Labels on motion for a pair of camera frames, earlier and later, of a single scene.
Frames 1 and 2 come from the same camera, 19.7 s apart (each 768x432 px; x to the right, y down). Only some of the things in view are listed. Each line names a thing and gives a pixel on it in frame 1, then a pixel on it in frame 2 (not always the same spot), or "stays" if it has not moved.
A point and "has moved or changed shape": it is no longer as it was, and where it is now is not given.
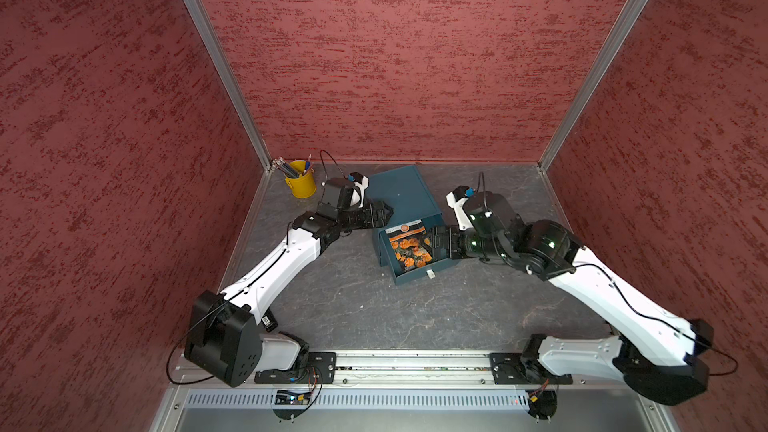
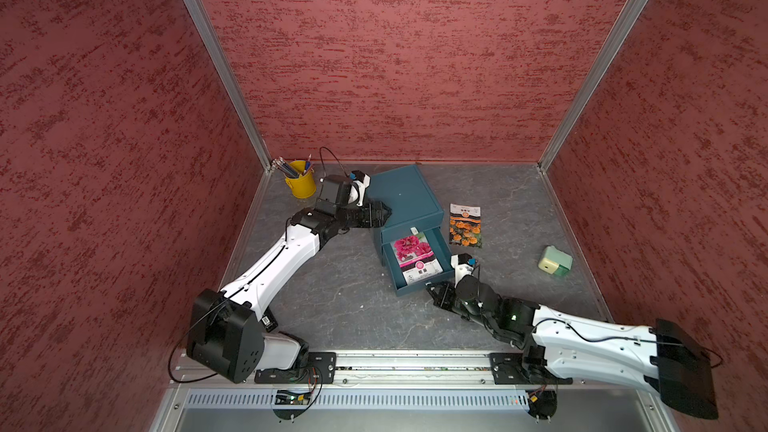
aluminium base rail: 408,392 stays
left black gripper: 381,220 stays
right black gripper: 454,247 -> 446,291
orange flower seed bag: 411,245 has moved or changed shape
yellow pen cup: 303,186 stays
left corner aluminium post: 200,17 stays
